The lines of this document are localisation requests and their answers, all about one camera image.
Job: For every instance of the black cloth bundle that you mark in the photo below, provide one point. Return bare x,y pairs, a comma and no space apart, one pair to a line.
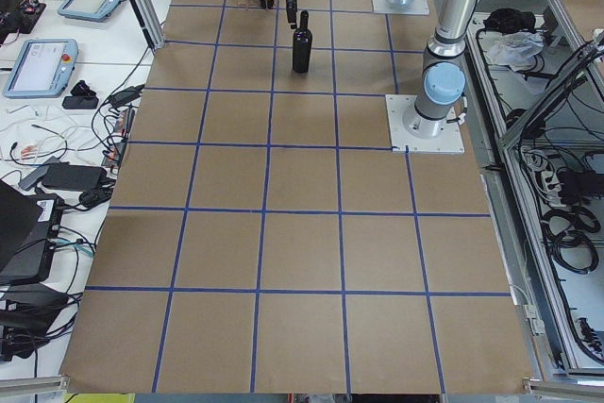
510,20

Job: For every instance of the white crumpled cloth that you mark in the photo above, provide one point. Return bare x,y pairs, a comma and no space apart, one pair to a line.
517,51

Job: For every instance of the brown paper mat blue grid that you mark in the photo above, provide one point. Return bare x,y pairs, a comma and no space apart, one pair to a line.
264,238

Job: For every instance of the blue teach pendant near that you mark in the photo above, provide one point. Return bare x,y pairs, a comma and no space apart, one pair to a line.
43,69

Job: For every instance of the black power brick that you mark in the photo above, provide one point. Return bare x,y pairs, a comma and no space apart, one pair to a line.
67,177

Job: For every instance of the black laptop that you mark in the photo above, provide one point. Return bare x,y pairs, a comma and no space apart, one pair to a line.
29,224

